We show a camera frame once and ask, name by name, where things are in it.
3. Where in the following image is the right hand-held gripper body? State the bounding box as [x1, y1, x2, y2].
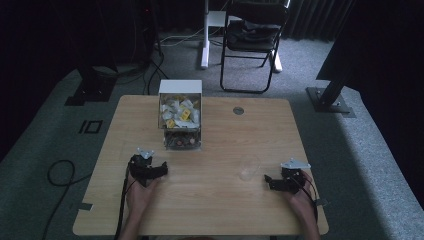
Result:
[269, 157, 312, 195]

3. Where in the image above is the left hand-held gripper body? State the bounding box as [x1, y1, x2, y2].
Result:
[128, 147, 164, 188]

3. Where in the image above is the person's right hand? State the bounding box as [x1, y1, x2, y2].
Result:
[283, 170, 318, 219]

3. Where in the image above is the person's left hand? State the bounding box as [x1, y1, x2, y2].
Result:
[125, 175, 162, 214]

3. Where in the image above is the clear glass cup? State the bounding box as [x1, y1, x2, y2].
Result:
[236, 154, 262, 183]

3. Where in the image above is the pile of dark capsules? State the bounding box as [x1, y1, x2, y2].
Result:
[165, 130, 200, 149]

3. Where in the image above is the clear dispenser box white lid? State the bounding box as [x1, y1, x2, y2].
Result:
[157, 78, 204, 152]

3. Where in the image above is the pile of white yellow sachets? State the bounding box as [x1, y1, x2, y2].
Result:
[159, 95, 201, 130]

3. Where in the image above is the black stand base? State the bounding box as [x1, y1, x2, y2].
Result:
[64, 63, 118, 107]

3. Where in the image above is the black metal stand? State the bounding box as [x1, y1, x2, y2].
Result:
[305, 0, 357, 119]

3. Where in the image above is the white desk leg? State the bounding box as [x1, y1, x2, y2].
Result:
[199, 0, 228, 70]

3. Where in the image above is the black folding chair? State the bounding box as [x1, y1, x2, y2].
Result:
[219, 0, 290, 95]

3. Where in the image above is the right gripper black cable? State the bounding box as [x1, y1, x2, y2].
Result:
[292, 169, 320, 223]

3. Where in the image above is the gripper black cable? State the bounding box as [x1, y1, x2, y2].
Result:
[113, 164, 135, 240]
[292, 169, 320, 223]

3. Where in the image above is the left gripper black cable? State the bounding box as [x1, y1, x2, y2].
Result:
[113, 164, 135, 240]

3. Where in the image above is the black floor cable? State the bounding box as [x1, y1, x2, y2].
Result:
[41, 159, 93, 240]

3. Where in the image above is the black cable bundle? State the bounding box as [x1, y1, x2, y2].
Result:
[142, 19, 170, 96]

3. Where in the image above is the white floor cable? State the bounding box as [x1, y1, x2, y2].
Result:
[159, 27, 205, 48]

